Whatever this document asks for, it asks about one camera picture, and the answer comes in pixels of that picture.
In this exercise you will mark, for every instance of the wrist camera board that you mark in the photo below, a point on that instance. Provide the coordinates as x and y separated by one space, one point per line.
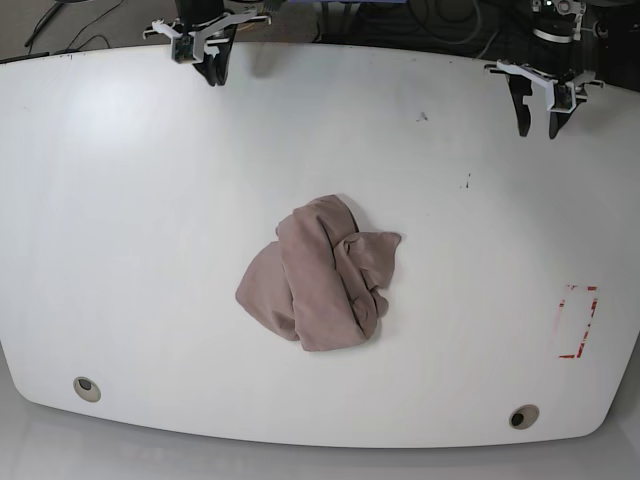
564 98
182 49

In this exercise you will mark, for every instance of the table grommet hole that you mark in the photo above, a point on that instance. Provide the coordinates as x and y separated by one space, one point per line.
524 417
86 389

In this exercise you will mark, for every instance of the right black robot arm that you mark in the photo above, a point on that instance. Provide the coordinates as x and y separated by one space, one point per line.
197 12

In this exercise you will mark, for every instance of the left table grommet hole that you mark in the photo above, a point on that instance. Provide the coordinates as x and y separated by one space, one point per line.
86 389

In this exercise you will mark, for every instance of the red tape rectangle marking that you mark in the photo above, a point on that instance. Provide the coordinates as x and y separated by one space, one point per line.
575 315

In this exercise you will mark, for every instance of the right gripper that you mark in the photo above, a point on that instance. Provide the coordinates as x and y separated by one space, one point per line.
219 32

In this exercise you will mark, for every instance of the mauve t-shirt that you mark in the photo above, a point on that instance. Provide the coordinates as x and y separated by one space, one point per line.
319 283

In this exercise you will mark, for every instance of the right table grommet hole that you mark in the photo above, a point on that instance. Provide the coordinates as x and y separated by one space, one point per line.
524 417

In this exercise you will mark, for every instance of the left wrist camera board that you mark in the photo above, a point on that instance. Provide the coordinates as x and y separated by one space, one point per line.
564 98

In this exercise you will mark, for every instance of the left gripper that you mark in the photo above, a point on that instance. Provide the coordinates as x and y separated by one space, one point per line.
520 80

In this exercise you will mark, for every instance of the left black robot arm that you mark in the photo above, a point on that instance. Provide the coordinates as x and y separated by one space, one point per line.
563 67

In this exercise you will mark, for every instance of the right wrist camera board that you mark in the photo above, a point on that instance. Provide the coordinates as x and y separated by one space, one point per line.
182 49

